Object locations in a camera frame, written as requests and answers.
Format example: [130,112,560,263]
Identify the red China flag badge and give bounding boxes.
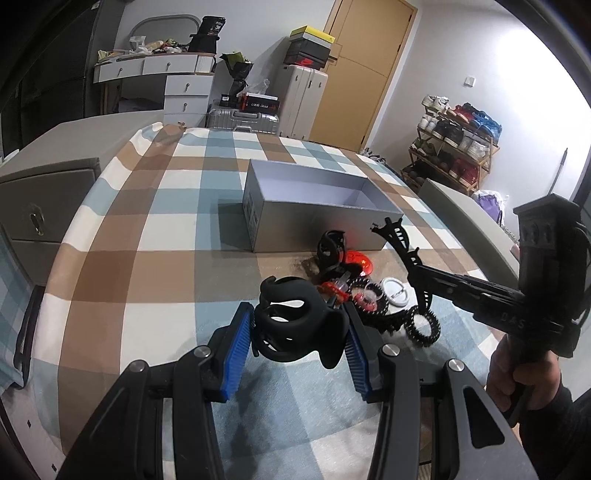
[345,250,374,277]

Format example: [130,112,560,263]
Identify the large black hair claw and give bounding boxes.
[250,276,349,369]

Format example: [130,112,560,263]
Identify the white round flag badge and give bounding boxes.
[380,277,410,308]

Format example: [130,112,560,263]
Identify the red clear small hair clip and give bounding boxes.
[318,277,351,305]

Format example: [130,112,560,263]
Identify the small black hair claw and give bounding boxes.
[315,230,346,270]

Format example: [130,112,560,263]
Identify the long black hair claw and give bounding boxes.
[407,263,433,314]

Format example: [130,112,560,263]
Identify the right hand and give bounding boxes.
[486,336,561,412]

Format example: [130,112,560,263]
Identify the purple bag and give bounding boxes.
[471,190,507,226]

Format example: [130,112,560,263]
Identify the wooden shoe rack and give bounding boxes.
[401,95,503,196]

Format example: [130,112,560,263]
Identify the grey open cardboard box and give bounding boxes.
[242,160,403,253]

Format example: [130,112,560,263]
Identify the plaid bed blanket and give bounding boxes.
[31,124,504,479]

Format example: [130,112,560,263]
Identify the white upright suitcase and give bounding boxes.
[270,65,329,140]

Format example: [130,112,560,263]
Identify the black red box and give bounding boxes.
[219,93,280,115]

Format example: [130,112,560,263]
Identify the wooden door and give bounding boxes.
[310,0,417,151]

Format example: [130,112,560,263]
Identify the stack of shoe boxes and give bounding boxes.
[283,25,335,70]

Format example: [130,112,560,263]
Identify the silver suitcase lying flat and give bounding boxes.
[206,106,280,135]

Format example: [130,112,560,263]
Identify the grey bedside cabinet left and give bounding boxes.
[1,111,163,286]

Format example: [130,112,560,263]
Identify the white dressing table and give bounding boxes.
[93,53,216,127]

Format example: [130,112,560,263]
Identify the black bag on desk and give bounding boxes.
[188,15,226,55]

